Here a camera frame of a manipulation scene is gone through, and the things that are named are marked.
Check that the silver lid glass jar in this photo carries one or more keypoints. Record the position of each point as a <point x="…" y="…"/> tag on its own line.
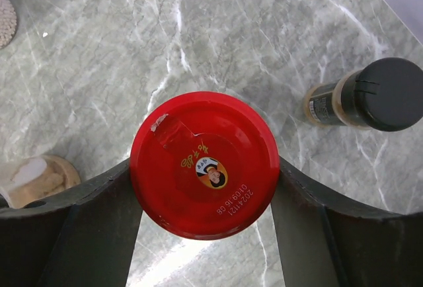
<point x="8" y="22"/>

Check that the dark brown jar back right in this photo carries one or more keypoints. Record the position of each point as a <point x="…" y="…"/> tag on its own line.
<point x="386" y="95"/>

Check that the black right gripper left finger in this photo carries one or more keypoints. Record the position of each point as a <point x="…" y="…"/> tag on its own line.
<point x="83" y="236"/>

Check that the brown spice jar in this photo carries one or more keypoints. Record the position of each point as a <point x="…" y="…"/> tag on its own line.
<point x="35" y="178"/>

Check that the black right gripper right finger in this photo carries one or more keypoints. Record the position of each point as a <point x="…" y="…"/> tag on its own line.
<point x="327" y="239"/>

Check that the red lid jar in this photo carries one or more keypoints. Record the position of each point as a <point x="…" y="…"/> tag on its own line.
<point x="204" y="165"/>

